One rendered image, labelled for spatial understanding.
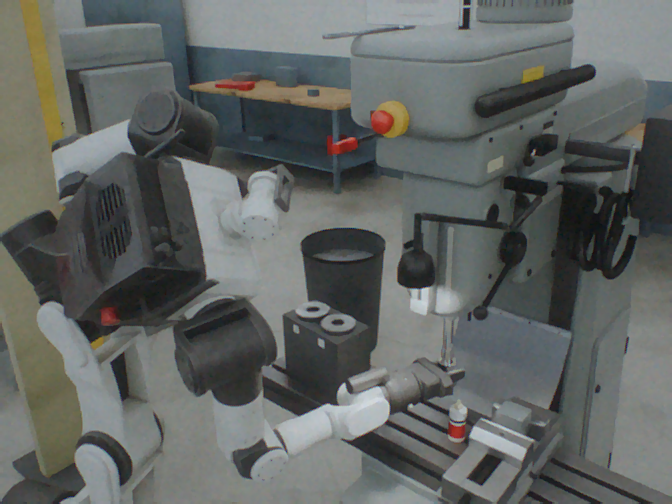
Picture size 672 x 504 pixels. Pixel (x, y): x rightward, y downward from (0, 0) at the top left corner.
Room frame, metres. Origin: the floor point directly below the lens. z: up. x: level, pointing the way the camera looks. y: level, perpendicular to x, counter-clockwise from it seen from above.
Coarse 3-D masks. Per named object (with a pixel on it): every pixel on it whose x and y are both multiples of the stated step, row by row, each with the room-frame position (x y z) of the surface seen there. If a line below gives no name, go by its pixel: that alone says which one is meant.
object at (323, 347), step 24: (288, 312) 1.52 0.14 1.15; (312, 312) 1.52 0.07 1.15; (336, 312) 1.51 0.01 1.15; (288, 336) 1.49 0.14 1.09; (312, 336) 1.42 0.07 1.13; (336, 336) 1.39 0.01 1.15; (360, 336) 1.41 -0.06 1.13; (288, 360) 1.50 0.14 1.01; (312, 360) 1.42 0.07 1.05; (336, 360) 1.35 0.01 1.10; (360, 360) 1.41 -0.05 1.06; (312, 384) 1.43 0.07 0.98; (336, 384) 1.36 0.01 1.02
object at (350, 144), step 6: (360, 138) 1.17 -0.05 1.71; (366, 138) 1.18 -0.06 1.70; (372, 138) 1.19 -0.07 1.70; (378, 138) 1.20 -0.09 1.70; (336, 144) 1.12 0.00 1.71; (342, 144) 1.12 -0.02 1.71; (348, 144) 1.13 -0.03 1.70; (354, 144) 1.14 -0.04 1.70; (360, 144) 1.17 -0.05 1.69; (336, 150) 1.11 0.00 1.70; (342, 150) 1.12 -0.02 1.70; (348, 150) 1.13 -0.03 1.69
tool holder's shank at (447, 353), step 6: (444, 324) 1.25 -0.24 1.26; (450, 324) 1.24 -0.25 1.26; (444, 330) 1.24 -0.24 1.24; (450, 330) 1.24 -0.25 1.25; (444, 336) 1.24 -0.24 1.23; (450, 336) 1.24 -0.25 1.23; (444, 342) 1.24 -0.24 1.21; (450, 342) 1.24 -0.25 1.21; (444, 348) 1.24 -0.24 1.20; (450, 348) 1.24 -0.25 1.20; (444, 354) 1.24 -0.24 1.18; (450, 354) 1.24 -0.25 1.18; (444, 360) 1.24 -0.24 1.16; (450, 360) 1.24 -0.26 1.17
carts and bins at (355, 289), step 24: (312, 240) 3.37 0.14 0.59; (336, 240) 3.44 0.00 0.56; (360, 240) 3.42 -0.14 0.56; (384, 240) 3.26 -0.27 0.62; (312, 264) 3.07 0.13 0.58; (336, 264) 2.99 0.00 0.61; (360, 264) 3.01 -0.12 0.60; (312, 288) 3.09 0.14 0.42; (336, 288) 3.00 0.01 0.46; (360, 288) 3.02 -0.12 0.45; (360, 312) 3.03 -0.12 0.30
